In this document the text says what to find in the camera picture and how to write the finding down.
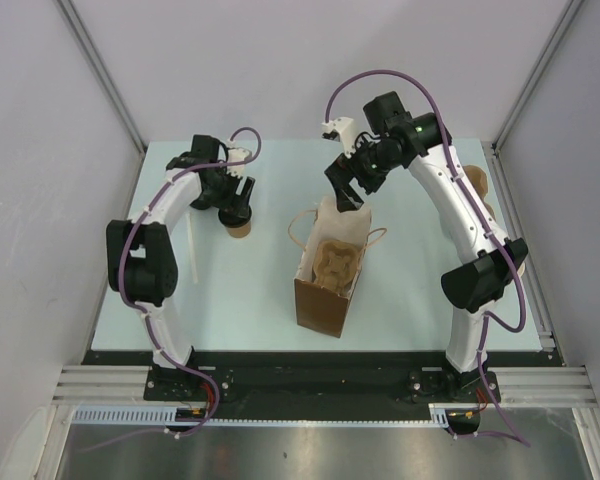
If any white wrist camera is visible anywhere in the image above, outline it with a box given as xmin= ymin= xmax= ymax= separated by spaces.
xmin=225 ymin=142 xmax=251 ymax=179
xmin=321 ymin=117 xmax=359 ymax=157

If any aluminium frame rail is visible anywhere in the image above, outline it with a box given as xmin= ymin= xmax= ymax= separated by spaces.
xmin=52 ymin=366 xmax=598 ymax=408

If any white paper straw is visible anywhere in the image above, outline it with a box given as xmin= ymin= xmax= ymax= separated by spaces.
xmin=186 ymin=212 xmax=199 ymax=285

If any single brown pulp carrier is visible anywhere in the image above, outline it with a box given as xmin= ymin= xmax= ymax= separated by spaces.
xmin=312 ymin=240 xmax=360 ymax=295

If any brown paper takeout bag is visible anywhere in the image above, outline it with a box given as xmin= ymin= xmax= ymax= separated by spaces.
xmin=287 ymin=196 xmax=387 ymax=338

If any white slotted cable duct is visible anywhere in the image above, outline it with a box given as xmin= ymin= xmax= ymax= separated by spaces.
xmin=73 ymin=405 xmax=177 ymax=425

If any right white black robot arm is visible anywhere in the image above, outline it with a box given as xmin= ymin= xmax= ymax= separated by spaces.
xmin=322 ymin=92 xmax=528 ymax=401

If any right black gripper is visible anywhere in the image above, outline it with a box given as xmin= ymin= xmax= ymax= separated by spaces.
xmin=325 ymin=134 xmax=400 ymax=213

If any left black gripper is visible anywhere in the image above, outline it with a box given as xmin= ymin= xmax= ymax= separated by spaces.
xmin=200 ymin=165 xmax=253 ymax=218

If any brown paper coffee cup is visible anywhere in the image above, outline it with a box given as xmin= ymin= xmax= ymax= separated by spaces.
xmin=226 ymin=222 xmax=251 ymax=239

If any brown pulp cup carrier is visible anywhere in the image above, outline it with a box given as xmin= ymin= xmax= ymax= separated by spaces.
xmin=463 ymin=165 xmax=496 ymax=221

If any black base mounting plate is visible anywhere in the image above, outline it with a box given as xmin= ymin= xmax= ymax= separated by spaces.
xmin=83 ymin=351 xmax=562 ymax=422

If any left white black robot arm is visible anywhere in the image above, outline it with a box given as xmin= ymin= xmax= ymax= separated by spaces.
xmin=106 ymin=127 xmax=262 ymax=400

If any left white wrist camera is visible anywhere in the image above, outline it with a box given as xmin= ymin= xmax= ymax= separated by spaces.
xmin=225 ymin=142 xmax=251 ymax=179

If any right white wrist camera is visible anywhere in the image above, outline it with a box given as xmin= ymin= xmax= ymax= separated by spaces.
xmin=321 ymin=117 xmax=359 ymax=157

